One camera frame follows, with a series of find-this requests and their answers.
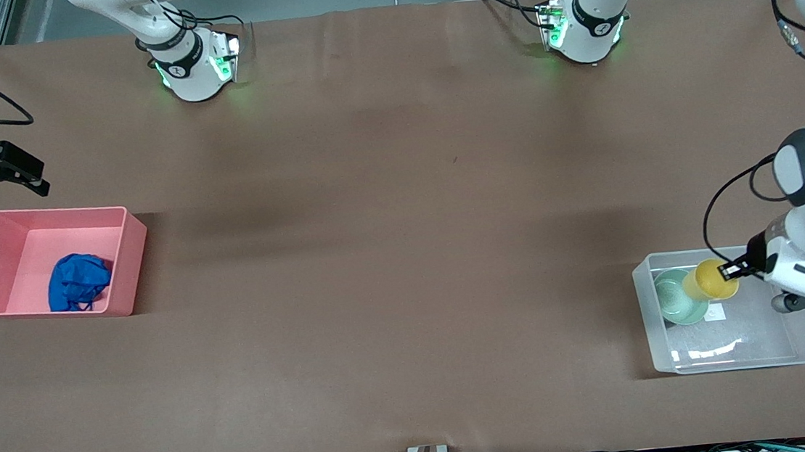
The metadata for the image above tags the yellow plastic cup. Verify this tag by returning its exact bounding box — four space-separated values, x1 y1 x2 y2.
680 257 741 304

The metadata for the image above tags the pale green bowl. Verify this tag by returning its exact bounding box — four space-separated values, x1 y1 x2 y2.
653 266 712 328

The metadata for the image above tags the blue cloth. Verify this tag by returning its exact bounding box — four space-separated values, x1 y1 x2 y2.
45 251 116 314

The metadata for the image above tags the clear plastic bin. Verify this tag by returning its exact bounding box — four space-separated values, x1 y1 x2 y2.
629 239 805 379

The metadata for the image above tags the pink plastic bin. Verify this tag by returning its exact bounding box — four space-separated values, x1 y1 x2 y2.
0 197 156 327

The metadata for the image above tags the brown table cover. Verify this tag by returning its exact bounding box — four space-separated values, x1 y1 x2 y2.
0 0 805 452

